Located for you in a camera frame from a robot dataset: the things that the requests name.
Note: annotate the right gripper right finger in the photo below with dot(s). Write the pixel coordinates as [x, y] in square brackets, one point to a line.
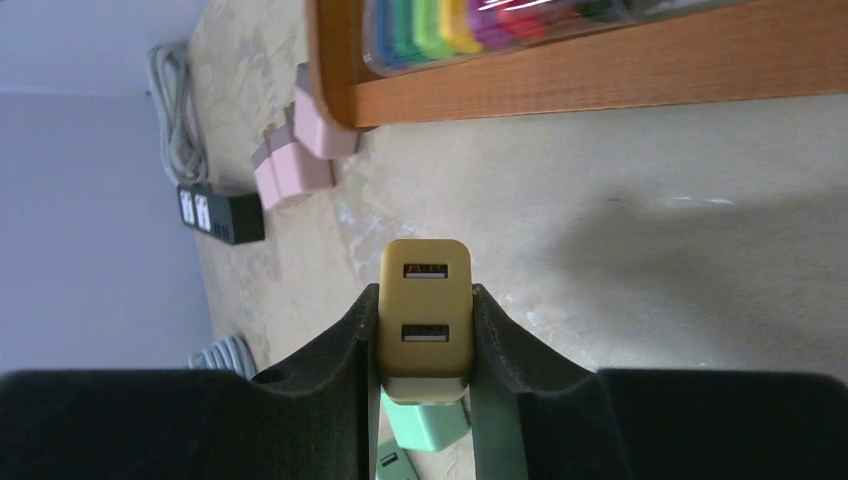
[537, 415]

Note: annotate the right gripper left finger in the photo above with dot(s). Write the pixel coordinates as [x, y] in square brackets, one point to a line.
[313, 415]

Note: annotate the green charger plug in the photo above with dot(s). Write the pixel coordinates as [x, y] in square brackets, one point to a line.
[426, 428]

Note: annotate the yellow charger plug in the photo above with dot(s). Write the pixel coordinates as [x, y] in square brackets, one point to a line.
[425, 327]

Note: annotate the black power strip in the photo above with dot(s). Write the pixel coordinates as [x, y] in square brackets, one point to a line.
[230, 215]

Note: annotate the marker pen set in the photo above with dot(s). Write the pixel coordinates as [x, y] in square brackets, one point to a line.
[404, 36]

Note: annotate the wooden shelf rack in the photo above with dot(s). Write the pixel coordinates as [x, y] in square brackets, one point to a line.
[750, 50]

